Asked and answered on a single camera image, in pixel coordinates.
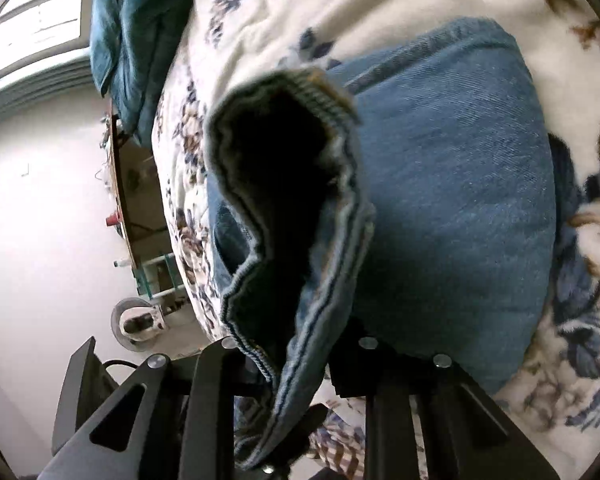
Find wooden bed frame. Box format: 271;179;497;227
100;99;186;311

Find teal velvet pillow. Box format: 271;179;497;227
90;0;194;148

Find grey round floor object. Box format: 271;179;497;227
110;297;169;352

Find white window frame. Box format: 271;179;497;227
0;0;93;121

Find white floral fleece blanket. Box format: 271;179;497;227
152;0;600;479

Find blue denim pants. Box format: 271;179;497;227
204;18;556;468

